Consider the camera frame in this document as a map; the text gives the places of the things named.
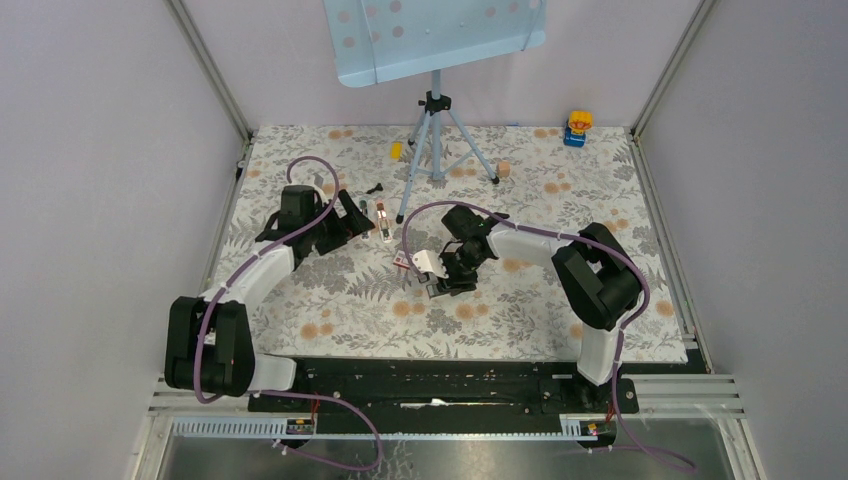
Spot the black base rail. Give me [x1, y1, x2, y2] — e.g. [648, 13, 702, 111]
[248, 357, 639, 434]

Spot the grey staple strip box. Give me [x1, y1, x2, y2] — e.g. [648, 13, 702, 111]
[426, 284, 444, 298]

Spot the pink stapler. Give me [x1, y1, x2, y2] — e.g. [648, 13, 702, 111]
[375, 201, 393, 243]

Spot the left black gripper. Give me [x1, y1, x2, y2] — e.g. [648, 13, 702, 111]
[305, 189, 374, 254]

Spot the yellow block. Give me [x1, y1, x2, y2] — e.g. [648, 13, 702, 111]
[389, 142, 403, 160]

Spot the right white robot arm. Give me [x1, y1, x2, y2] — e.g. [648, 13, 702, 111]
[401, 201, 650, 412]

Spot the floral tablecloth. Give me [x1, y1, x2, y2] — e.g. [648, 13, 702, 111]
[213, 125, 686, 363]

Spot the black chess pawn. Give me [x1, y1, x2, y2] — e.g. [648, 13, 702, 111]
[366, 183, 384, 195]

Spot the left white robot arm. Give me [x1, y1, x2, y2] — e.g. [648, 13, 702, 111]
[164, 185, 375, 411]

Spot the yellow blue toy figure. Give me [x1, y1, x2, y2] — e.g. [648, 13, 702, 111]
[563, 110, 593, 148]

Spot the blue stapler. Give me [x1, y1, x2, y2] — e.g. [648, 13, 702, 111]
[359, 199, 370, 241]

